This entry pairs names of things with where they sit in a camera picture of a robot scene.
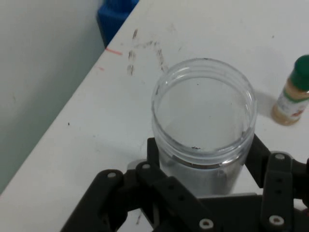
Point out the clear plastic jar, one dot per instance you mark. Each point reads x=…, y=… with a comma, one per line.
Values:
x=202, y=154

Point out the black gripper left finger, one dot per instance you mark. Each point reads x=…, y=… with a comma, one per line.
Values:
x=152, y=154

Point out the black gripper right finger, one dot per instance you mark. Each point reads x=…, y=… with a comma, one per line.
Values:
x=277, y=174

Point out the green-capped spice bottle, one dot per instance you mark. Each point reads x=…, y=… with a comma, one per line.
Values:
x=292, y=101

